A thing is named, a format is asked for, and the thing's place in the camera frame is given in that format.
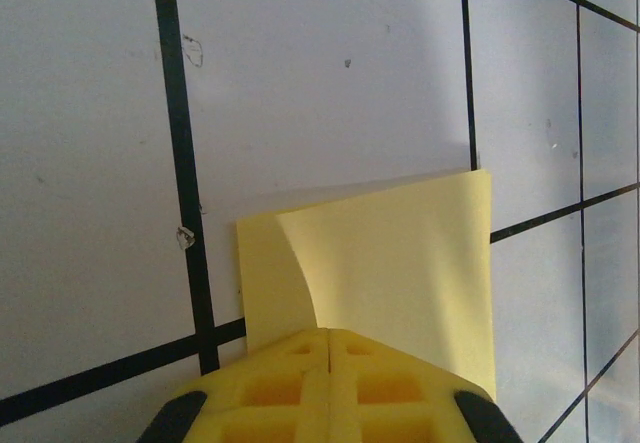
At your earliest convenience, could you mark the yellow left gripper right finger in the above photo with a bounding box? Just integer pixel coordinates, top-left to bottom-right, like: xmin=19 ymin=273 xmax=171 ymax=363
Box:
xmin=328 ymin=327 xmax=519 ymax=443

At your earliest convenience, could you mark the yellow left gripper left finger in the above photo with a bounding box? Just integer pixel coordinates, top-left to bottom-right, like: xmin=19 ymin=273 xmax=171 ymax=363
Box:
xmin=137 ymin=327 xmax=331 ymax=443

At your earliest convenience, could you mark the yellow cloth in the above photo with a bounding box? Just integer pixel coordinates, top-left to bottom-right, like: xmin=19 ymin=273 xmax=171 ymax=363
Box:
xmin=234 ymin=167 xmax=499 ymax=399

